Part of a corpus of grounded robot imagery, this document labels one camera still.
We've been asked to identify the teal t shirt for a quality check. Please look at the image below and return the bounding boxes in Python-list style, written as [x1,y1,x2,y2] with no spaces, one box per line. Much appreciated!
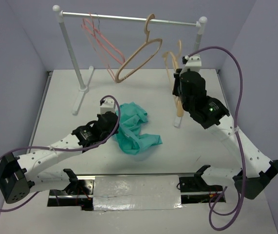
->
[114,102,163,155]

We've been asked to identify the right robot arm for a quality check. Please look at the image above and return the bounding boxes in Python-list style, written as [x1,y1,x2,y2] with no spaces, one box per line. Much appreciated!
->
[172,69,278,200]

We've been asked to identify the wooden hanger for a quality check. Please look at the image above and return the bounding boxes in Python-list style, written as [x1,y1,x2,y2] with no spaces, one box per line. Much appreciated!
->
[162,39,185,117]
[115,14,163,83]

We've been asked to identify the foil covered base plate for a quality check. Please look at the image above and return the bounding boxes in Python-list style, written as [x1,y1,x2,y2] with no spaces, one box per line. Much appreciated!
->
[47,175,223,212]

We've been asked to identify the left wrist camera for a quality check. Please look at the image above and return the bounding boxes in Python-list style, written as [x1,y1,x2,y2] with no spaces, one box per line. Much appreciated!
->
[100,97,116,115]

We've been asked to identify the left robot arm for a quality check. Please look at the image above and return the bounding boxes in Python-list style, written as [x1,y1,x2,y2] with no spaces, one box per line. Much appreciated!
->
[0,112,118,204]

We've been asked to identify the white clothes rack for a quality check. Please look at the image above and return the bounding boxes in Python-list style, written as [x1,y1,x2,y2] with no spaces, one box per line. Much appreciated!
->
[53,5,208,128]

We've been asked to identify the pink wire hanger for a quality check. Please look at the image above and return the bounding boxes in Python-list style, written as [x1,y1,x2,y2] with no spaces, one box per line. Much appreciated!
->
[81,14,125,83]

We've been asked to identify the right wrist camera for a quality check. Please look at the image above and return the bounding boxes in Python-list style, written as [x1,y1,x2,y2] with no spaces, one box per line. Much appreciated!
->
[181,54,202,73]

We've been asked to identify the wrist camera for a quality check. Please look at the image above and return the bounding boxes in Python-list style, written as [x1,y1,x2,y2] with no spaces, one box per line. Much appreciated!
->
[181,54,202,73]
[100,97,116,115]

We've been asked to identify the hanging wooden hanger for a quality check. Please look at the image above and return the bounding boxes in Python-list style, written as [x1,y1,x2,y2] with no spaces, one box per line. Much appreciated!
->
[115,14,163,83]

